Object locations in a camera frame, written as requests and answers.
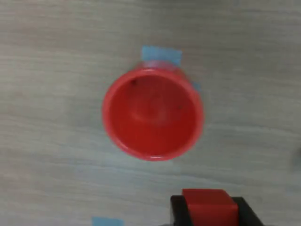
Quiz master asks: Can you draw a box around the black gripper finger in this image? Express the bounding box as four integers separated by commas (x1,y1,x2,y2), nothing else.
170,195,192,226
235,197,265,226

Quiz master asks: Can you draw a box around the red cube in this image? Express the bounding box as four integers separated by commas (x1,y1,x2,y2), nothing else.
182,188,238,226

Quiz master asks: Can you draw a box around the blue tape patch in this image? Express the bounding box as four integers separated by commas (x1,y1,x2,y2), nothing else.
141,46,183,68
91,216,124,226

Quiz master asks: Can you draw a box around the red plastic cup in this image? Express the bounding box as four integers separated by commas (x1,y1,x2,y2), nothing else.
102,67,205,162

